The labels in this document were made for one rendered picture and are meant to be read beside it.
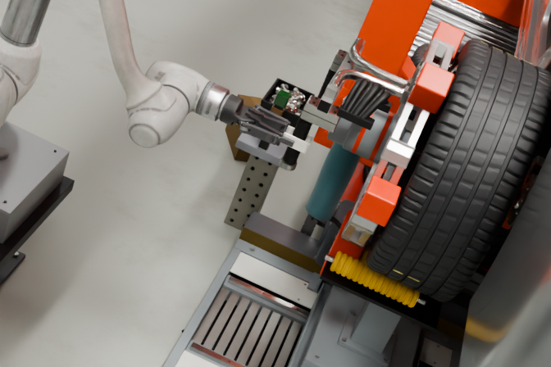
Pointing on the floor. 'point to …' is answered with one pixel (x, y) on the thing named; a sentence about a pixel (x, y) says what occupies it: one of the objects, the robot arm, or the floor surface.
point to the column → (251, 191)
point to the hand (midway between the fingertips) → (297, 139)
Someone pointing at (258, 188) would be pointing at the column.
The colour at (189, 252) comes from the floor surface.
